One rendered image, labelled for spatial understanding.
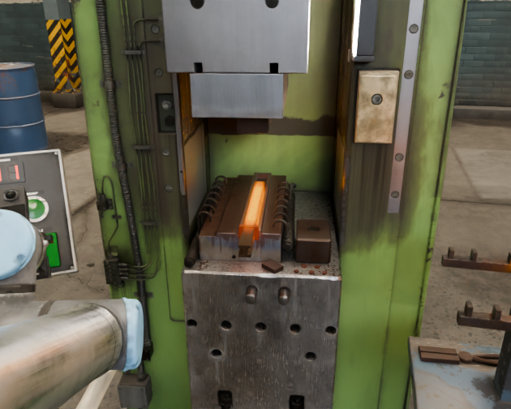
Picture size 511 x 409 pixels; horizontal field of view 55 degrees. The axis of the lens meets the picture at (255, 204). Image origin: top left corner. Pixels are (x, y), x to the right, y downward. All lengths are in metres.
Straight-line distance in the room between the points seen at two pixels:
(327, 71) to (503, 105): 5.84
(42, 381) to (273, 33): 0.81
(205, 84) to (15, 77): 4.62
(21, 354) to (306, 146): 1.30
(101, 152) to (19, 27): 7.42
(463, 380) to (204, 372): 0.62
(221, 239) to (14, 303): 0.61
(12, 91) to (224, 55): 4.66
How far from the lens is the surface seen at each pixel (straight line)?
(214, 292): 1.20
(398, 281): 1.42
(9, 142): 5.75
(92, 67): 1.30
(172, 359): 1.62
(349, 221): 1.31
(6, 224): 0.69
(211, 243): 1.20
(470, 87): 7.15
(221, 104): 1.08
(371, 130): 1.21
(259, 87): 1.06
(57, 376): 0.44
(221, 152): 1.61
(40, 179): 1.18
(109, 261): 1.43
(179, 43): 1.08
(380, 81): 1.19
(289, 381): 1.34
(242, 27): 1.05
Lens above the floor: 1.51
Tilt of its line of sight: 23 degrees down
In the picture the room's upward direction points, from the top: straight up
